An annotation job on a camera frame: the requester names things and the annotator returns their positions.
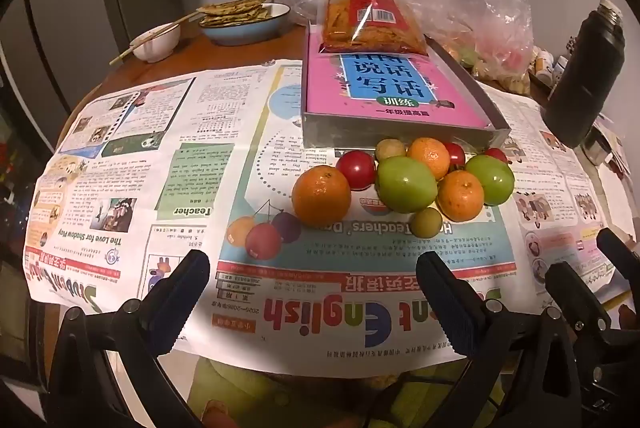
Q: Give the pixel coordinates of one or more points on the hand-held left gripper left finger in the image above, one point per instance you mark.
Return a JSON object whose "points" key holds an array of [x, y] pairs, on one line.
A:
{"points": [[185, 290]]}

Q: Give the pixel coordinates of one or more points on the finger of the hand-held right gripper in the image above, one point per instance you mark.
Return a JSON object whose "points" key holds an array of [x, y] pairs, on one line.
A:
{"points": [[620, 253], [575, 295]]}

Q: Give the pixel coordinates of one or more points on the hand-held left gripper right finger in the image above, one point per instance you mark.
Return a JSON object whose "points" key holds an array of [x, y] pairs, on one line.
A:
{"points": [[450, 305]]}

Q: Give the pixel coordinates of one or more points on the small yellow-green fruit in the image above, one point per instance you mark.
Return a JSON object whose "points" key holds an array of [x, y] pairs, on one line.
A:
{"points": [[425, 222], [390, 148]]}

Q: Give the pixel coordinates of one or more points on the orange mandarin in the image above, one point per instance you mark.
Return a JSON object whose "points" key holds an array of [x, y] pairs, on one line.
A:
{"points": [[461, 194], [428, 156], [321, 198]]}

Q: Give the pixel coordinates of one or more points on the green jujube fruit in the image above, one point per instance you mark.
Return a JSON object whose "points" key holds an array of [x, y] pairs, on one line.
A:
{"points": [[406, 184], [467, 56], [490, 179]]}

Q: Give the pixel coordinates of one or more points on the red cherry tomato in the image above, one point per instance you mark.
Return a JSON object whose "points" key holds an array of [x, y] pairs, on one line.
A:
{"points": [[496, 154], [455, 153], [356, 168]]}

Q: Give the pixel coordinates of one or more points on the grey rectangular tray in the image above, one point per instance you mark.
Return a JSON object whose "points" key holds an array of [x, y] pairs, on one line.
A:
{"points": [[350, 135]]}

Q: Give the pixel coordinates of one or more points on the cluster of tan round fruits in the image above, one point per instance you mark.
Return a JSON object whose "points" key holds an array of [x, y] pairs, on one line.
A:
{"points": [[510, 80]]}

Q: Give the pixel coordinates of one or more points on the steel cup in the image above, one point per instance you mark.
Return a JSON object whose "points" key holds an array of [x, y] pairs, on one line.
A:
{"points": [[595, 147]]}

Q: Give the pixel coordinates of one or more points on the colourful printed newspaper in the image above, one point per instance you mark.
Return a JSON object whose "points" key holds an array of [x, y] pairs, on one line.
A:
{"points": [[150, 188]]}

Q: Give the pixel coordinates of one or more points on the black thermos flask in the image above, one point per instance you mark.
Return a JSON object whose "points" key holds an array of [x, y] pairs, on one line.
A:
{"points": [[585, 72]]}

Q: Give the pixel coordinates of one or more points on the white plastic jar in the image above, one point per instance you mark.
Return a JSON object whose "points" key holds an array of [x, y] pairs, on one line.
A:
{"points": [[560, 68]]}

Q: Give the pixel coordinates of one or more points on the pink book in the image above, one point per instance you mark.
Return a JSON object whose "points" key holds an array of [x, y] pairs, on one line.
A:
{"points": [[325, 97]]}

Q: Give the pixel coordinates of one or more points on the small white bowl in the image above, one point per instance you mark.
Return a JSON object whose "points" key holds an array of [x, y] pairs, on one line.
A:
{"points": [[157, 47]]}

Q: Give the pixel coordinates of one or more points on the wooden chopstick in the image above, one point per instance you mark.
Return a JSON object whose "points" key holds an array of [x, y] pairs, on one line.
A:
{"points": [[150, 40], [170, 26]]}

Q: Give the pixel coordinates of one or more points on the blue enamel bowl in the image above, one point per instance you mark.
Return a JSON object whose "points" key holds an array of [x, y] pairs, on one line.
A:
{"points": [[250, 33]]}

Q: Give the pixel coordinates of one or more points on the stack of flat pancakes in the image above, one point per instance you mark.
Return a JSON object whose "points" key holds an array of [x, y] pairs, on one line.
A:
{"points": [[235, 11]]}

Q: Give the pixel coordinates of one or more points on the grey refrigerator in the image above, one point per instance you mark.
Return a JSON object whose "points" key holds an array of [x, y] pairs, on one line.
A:
{"points": [[60, 17]]}

